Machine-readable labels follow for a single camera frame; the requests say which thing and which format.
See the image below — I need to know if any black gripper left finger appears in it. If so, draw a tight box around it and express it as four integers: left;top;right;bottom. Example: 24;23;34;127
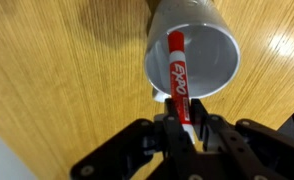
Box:
70;98;198;180

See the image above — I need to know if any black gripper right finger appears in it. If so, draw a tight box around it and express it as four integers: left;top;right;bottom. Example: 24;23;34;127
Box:
190;98;294;180

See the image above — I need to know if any white ceramic mug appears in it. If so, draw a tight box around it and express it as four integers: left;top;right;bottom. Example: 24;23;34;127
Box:
143;0;241;104

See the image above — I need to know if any red Expo marker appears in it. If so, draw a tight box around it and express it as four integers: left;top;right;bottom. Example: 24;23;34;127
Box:
166;30;197;145

